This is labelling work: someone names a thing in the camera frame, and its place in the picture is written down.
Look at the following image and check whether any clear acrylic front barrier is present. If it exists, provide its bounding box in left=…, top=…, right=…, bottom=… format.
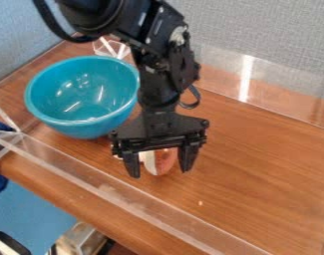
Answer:
left=0, top=100, right=271, bottom=255

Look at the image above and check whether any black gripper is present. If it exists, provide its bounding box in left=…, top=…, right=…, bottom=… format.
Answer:
left=110, top=112, right=209, bottom=178

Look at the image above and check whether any clear acrylic corner bracket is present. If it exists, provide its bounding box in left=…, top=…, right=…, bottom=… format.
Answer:
left=93, top=37, right=132, bottom=60

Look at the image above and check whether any black and white object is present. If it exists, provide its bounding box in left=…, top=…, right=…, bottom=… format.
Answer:
left=0, top=231, right=33, bottom=255

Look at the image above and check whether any clear acrylic back barrier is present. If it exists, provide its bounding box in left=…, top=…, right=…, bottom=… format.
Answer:
left=193, top=43, right=324, bottom=128

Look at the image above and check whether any blue bowl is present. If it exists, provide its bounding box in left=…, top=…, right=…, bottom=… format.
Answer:
left=25, top=56, right=140, bottom=139

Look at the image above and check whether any metal frame under table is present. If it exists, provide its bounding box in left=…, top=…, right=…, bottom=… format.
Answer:
left=46, top=222, right=108, bottom=255

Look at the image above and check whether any black cable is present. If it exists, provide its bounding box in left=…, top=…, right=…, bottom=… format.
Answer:
left=176, top=84, right=201, bottom=110

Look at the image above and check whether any clear acrylic barrier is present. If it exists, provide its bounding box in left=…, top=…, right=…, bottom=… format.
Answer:
left=0, top=100, right=271, bottom=255
left=193, top=43, right=324, bottom=128

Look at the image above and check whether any brown and white toy mushroom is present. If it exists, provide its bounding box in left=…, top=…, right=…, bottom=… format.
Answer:
left=140, top=148, right=177, bottom=176

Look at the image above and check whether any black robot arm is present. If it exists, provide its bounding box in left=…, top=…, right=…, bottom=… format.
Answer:
left=33, top=0, right=209, bottom=178

